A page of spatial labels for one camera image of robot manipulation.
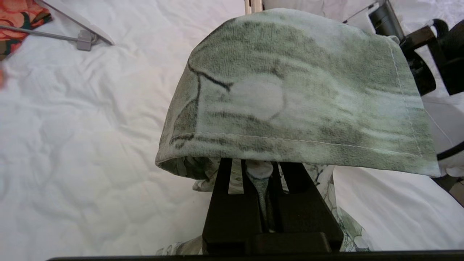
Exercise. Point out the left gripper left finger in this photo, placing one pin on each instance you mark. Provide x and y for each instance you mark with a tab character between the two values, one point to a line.
224	217

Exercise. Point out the white plastic clothes hanger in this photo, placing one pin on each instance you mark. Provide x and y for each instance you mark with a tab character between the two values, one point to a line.
84	41

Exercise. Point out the white quilted bed cover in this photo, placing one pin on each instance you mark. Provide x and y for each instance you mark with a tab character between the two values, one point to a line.
90	145

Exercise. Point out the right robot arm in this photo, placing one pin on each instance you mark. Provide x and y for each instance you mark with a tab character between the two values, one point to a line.
449	54

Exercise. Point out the green patterned shirt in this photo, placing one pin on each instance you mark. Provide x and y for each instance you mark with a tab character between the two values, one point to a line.
290	90

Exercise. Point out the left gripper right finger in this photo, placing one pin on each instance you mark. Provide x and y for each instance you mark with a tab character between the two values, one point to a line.
308	214

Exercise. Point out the pale wooden slats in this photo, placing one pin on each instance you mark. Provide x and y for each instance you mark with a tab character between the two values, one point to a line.
253	5

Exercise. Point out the orange floral garment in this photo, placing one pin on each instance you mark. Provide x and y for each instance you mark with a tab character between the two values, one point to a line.
18	14

